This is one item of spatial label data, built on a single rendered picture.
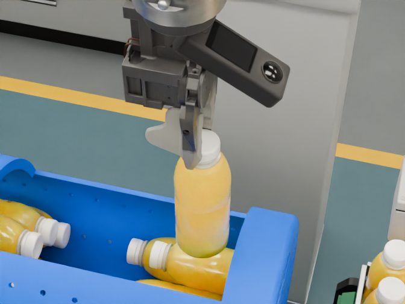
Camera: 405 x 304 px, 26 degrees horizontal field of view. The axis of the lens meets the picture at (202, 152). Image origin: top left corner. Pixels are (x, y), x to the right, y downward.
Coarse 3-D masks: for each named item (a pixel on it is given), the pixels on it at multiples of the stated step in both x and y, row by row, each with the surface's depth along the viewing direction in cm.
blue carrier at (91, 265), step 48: (0, 192) 138; (48, 192) 135; (96, 192) 132; (144, 192) 130; (96, 240) 137; (144, 240) 136; (240, 240) 111; (288, 240) 111; (0, 288) 111; (48, 288) 110; (96, 288) 109; (144, 288) 108; (240, 288) 107; (288, 288) 129
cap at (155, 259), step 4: (156, 244) 124; (160, 244) 124; (164, 244) 125; (168, 244) 126; (152, 248) 124; (156, 248) 124; (160, 248) 124; (164, 248) 124; (152, 252) 124; (156, 252) 124; (160, 252) 124; (152, 256) 124; (156, 256) 123; (160, 256) 123; (152, 260) 124; (156, 260) 124; (160, 260) 123; (152, 264) 124; (156, 264) 124; (160, 264) 124; (156, 268) 125; (160, 268) 125
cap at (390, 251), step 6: (396, 240) 129; (390, 246) 129; (396, 246) 129; (402, 246) 129; (384, 252) 129; (390, 252) 128; (396, 252) 128; (402, 252) 128; (384, 258) 129; (390, 258) 127; (396, 258) 127; (402, 258) 127; (390, 264) 128; (396, 264) 128; (402, 264) 128
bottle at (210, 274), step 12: (168, 252) 124; (180, 252) 122; (228, 252) 122; (168, 264) 123; (180, 264) 122; (192, 264) 121; (204, 264) 121; (216, 264) 121; (228, 264) 121; (180, 276) 122; (192, 276) 121; (204, 276) 121; (216, 276) 121; (204, 288) 122; (216, 288) 121
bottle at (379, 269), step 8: (376, 256) 132; (376, 264) 131; (384, 264) 130; (368, 272) 134; (376, 272) 131; (384, 272) 130; (392, 272) 129; (400, 272) 129; (368, 280) 134; (376, 280) 131; (368, 288) 134
